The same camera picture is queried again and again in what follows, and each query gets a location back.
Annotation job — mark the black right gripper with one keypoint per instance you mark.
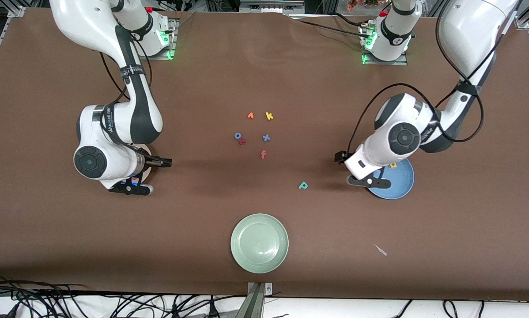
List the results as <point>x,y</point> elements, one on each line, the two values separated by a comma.
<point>157,162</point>

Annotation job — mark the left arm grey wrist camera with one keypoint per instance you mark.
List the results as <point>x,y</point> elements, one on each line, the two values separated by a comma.
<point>370,182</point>

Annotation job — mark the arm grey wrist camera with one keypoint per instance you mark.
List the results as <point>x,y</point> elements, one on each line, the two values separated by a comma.
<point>134,189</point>
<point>370,182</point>

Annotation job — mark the blue round plate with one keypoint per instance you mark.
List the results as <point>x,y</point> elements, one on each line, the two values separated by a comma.
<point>399,183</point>

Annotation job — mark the small grey tape scrap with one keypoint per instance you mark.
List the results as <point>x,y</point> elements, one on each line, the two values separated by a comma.
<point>380,250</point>

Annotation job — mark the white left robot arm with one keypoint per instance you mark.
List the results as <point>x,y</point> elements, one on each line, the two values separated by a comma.
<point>467,31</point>

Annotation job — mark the pale green round plate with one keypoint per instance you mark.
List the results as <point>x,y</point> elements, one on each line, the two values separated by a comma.
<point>259,244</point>

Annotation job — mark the aluminium background frame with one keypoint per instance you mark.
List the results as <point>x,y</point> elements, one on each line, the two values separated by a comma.
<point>269,6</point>

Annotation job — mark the aluminium camera pole bracket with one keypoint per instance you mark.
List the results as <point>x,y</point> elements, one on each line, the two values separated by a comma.
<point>256,300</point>

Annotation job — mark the beige round plate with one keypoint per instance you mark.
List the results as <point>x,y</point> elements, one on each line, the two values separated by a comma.
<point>147,150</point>

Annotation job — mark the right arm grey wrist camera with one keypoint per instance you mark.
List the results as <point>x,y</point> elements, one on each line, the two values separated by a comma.
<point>134,189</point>

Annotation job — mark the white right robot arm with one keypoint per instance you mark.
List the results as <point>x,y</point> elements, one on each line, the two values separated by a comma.
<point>92,26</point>

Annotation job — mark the brown table cover sheet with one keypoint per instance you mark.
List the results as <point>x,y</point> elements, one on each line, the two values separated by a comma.
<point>70,229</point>

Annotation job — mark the teal foam letter p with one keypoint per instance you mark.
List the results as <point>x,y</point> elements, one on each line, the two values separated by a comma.
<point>301,185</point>

